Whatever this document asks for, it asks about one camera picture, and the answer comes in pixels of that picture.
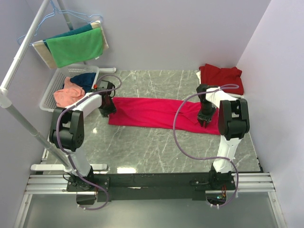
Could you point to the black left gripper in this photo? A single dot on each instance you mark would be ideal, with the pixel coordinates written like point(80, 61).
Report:
point(112, 109)

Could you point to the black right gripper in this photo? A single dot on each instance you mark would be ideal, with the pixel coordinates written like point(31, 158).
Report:
point(202, 118)

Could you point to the pink red t-shirt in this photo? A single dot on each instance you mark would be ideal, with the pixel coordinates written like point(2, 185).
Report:
point(160, 113)

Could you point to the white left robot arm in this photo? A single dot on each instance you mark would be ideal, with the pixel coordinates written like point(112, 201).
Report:
point(67, 131)

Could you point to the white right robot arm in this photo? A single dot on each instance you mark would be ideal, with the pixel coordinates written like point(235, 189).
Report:
point(233, 124)

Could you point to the navy t-shirt in basket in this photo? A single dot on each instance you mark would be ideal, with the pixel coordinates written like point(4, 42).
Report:
point(85, 81)

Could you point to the dark red folded t-shirt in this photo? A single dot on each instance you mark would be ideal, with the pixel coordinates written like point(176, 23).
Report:
point(212, 75)

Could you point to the salmon t-shirt in basket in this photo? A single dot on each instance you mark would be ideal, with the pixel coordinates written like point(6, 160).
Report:
point(70, 94)

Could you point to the green hanging towel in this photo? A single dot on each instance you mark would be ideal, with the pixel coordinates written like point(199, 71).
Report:
point(76, 48)

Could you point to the white laundry basket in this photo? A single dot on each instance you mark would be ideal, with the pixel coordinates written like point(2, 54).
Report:
point(48, 102)

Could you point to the teal hanging towel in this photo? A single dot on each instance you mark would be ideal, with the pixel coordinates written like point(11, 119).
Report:
point(66, 33)

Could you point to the beige hanging towel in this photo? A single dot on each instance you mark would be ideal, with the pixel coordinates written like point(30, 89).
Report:
point(46, 56)

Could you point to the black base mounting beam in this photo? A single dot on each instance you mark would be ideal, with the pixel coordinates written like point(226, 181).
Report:
point(151, 186)

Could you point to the aluminium rail frame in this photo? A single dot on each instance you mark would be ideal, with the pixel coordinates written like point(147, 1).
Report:
point(55, 184)

